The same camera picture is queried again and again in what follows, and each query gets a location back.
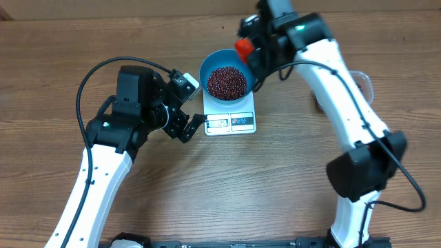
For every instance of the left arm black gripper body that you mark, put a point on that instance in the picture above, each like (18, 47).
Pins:
(175, 122)

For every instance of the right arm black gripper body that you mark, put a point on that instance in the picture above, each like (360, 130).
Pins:
(267, 62)

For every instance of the orange measuring scoop blue handle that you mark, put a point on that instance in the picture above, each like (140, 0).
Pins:
(244, 48)

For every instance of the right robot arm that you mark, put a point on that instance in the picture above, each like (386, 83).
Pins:
(371, 153)

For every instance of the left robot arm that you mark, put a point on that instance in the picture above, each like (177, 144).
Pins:
(142, 104)

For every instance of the white digital kitchen scale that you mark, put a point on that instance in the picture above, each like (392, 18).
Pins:
(229, 117)

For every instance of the red beans in bowl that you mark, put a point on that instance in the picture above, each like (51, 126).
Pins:
(227, 84)

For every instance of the blue metal bowl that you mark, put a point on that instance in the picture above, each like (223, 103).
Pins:
(222, 58)

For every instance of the clear plastic bean container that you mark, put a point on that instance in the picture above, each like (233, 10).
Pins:
(364, 84)

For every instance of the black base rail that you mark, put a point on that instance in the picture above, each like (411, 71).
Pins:
(316, 242)

